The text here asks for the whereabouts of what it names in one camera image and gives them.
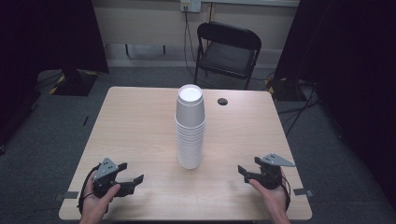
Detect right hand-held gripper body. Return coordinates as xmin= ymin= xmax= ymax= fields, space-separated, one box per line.
xmin=254 ymin=152 xmax=296 ymax=190

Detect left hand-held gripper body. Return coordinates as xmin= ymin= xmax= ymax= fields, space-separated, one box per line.
xmin=92 ymin=157 xmax=132 ymax=200

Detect stack of white cups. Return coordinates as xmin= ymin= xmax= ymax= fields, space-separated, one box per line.
xmin=175 ymin=114 xmax=206 ymax=171

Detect person's right hand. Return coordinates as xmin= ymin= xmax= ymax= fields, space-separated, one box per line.
xmin=247 ymin=167 xmax=292 ymax=217

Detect person's left hand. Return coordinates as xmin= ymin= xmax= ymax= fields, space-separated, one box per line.
xmin=78 ymin=174 xmax=121 ymax=218

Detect grey tape strip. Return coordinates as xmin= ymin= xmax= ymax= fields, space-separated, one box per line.
xmin=54 ymin=190 xmax=80 ymax=202
xmin=292 ymin=188 xmax=315 ymax=198

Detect black stand base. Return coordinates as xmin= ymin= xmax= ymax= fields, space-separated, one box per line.
xmin=49 ymin=68 xmax=99 ymax=97
xmin=266 ymin=77 xmax=302 ymax=103

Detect black folding chair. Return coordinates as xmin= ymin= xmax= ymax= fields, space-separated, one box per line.
xmin=193 ymin=21 xmax=262 ymax=91

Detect black curtain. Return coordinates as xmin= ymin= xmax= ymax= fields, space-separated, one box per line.
xmin=274 ymin=0 xmax=396 ymax=208
xmin=0 ymin=0 xmax=110 ymax=147

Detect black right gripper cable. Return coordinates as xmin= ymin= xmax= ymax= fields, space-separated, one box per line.
xmin=281 ymin=176 xmax=292 ymax=213

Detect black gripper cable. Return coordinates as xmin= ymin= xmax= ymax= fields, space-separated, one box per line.
xmin=77 ymin=163 xmax=101 ymax=216
xmin=281 ymin=176 xmax=292 ymax=213

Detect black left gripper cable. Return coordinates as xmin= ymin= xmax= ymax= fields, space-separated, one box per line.
xmin=77 ymin=163 xmax=101 ymax=216

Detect black floor cables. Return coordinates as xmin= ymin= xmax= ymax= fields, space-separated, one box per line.
xmin=276 ymin=82 xmax=321 ymax=138

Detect black wall socket cable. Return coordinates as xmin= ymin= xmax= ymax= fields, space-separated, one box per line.
xmin=183 ymin=10 xmax=200 ymax=80

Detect white wall socket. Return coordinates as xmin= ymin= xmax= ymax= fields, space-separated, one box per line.
xmin=180 ymin=0 xmax=202 ymax=14

